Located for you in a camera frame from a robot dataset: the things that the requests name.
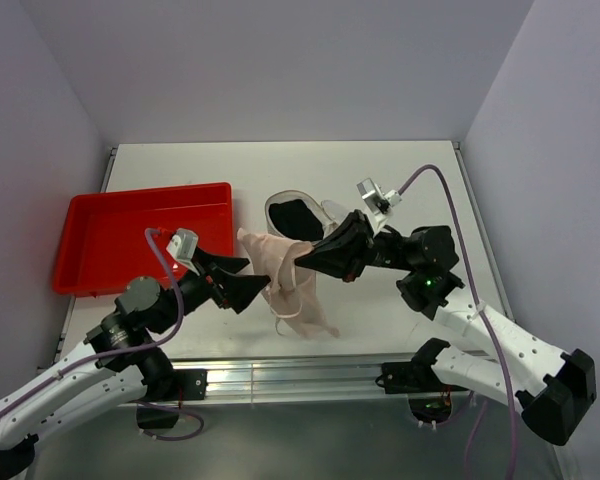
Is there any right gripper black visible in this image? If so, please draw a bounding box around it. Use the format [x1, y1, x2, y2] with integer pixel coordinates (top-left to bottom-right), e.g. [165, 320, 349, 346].
[294, 208, 416, 281]

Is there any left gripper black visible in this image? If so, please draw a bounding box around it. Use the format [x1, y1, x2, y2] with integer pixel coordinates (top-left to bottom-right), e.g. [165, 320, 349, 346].
[151, 245, 270, 334]

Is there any black bra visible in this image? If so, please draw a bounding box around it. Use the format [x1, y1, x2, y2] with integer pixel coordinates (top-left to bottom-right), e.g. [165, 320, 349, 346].
[267, 199, 324, 242]

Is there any pink bra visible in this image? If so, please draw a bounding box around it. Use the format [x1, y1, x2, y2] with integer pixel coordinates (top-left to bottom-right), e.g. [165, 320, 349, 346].
[237, 228, 340, 339]

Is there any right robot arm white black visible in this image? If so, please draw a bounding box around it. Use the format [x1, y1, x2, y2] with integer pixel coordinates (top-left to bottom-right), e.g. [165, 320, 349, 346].
[295, 211, 597, 446]

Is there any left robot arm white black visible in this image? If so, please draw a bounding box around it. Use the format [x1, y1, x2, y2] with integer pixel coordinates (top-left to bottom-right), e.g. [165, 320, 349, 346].
[0, 251, 270, 479]

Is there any red plastic tray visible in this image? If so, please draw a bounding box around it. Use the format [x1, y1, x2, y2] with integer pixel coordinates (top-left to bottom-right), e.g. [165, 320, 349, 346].
[52, 182, 235, 297]

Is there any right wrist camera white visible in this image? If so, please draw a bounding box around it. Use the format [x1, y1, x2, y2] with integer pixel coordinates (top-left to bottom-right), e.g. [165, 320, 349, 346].
[357, 178, 401, 235]

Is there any aluminium frame rail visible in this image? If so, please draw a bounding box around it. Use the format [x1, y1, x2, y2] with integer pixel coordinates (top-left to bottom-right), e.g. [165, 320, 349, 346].
[27, 351, 554, 411]

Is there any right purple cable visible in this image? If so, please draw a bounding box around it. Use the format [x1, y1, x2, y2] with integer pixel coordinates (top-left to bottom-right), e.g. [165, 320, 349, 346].
[397, 164, 523, 479]

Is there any purple cable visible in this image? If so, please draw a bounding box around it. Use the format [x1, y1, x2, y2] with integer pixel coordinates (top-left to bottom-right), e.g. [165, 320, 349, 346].
[0, 227, 184, 431]
[397, 164, 523, 479]

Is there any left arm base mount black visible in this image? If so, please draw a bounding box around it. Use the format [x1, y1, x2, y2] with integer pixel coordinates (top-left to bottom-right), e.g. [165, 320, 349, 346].
[135, 369, 207, 441]

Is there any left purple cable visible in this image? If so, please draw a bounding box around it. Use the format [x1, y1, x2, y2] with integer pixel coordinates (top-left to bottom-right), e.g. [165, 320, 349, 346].
[0, 227, 184, 431]

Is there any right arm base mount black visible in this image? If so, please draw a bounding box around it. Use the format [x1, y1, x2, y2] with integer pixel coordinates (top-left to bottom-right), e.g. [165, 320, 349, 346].
[374, 361, 452, 425]

